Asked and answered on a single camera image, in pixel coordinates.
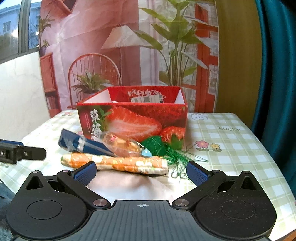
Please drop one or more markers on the printed living room backdrop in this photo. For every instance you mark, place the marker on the printed living room backdrop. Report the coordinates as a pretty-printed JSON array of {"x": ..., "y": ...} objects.
[{"x": 150, "y": 42}]

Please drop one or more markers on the clear bag of bread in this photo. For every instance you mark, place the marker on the clear bag of bread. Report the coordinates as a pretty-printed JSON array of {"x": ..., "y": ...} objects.
[{"x": 122, "y": 146}]

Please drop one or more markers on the orange white rolled cloth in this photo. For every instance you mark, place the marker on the orange white rolled cloth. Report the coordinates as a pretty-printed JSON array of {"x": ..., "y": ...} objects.
[{"x": 148, "y": 166}]

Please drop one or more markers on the red strawberry cardboard box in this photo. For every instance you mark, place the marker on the red strawberry cardboard box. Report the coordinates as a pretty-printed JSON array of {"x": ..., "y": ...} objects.
[{"x": 136, "y": 112}]

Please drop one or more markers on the green mesh leaf bundle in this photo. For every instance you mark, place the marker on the green mesh leaf bundle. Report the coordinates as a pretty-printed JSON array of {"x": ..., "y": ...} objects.
[{"x": 176, "y": 159}]

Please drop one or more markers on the green checkered tablecloth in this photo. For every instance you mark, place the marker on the green checkered tablecloth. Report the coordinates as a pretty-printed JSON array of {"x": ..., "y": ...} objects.
[{"x": 216, "y": 140}]

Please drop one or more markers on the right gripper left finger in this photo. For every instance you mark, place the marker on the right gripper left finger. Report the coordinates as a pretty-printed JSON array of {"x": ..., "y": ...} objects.
[{"x": 75, "y": 182}]

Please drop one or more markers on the window frame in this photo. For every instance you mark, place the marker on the window frame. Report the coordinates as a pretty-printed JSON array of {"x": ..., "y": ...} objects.
[{"x": 19, "y": 28}]

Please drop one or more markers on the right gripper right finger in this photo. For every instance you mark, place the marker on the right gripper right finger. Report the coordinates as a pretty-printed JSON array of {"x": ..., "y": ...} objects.
[{"x": 206, "y": 183}]

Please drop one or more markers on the blue soft package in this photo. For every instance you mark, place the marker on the blue soft package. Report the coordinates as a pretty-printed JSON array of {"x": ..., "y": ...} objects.
[{"x": 73, "y": 142}]

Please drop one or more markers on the teal curtain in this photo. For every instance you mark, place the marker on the teal curtain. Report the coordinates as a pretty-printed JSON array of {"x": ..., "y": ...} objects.
[{"x": 274, "y": 118}]

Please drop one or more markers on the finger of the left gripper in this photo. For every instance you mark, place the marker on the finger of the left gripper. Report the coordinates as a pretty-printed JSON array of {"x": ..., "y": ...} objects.
[
  {"x": 31, "y": 153},
  {"x": 11, "y": 142}
]

